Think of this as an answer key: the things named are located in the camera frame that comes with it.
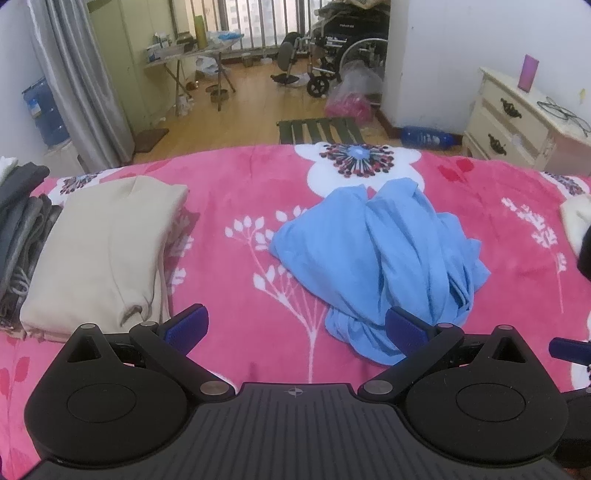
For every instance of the window railing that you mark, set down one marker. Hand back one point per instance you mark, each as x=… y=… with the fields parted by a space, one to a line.
x=268 y=23

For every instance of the blue plastic bottle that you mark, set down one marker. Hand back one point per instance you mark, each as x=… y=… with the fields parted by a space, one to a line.
x=425 y=137

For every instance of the folded beige garment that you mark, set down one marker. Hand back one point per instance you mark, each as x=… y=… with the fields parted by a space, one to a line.
x=101 y=249

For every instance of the green bottle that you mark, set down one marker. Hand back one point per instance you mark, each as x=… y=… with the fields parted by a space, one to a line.
x=201 y=32

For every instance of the pale green cabinet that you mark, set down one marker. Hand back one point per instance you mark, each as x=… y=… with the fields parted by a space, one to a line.
x=120 y=60

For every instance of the small white cloth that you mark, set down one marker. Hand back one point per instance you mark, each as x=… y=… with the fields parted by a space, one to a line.
x=7 y=167

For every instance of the clear plastic bag pink contents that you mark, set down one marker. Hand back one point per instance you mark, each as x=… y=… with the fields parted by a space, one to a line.
x=353 y=99

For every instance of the light blue garment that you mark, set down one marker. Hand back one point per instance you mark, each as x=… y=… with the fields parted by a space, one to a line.
x=369 y=258

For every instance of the dark floor mat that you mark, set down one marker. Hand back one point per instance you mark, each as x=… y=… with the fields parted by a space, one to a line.
x=150 y=140

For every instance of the blue water jug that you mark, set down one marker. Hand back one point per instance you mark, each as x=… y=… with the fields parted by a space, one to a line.
x=44 y=110

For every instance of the grey curtain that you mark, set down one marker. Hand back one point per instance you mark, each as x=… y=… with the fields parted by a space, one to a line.
x=78 y=69

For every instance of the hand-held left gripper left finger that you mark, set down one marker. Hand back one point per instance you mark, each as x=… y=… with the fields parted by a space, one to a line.
x=189 y=325

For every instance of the white plastic bag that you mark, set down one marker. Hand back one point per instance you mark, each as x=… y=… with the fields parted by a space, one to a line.
x=207 y=67

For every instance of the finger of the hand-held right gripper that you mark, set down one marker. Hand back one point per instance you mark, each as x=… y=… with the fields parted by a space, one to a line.
x=568 y=350

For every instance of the cream nightstand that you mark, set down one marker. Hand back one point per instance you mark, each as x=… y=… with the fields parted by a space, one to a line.
x=512 y=124

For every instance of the pink floral blanket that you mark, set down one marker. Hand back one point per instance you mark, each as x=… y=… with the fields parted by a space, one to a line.
x=240 y=194

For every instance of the purple card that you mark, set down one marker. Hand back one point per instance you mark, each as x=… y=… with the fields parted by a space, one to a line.
x=528 y=74

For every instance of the folding table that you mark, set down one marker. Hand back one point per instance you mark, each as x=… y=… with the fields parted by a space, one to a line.
x=184 y=53

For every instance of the black wheelchair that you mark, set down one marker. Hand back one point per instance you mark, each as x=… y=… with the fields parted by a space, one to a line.
x=341 y=32

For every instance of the black cloth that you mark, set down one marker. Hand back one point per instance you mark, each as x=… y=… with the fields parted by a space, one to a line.
x=586 y=254

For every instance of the green slatted folding stool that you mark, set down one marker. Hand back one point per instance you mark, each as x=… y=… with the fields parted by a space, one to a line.
x=318 y=131

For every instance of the stack of grey clothes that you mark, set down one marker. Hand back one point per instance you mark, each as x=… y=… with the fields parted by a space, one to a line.
x=23 y=230

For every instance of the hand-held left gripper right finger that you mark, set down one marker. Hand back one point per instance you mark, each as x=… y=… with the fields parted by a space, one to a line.
x=406 y=332

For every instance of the white folded garment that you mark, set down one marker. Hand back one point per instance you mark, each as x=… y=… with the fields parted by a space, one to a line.
x=575 y=221

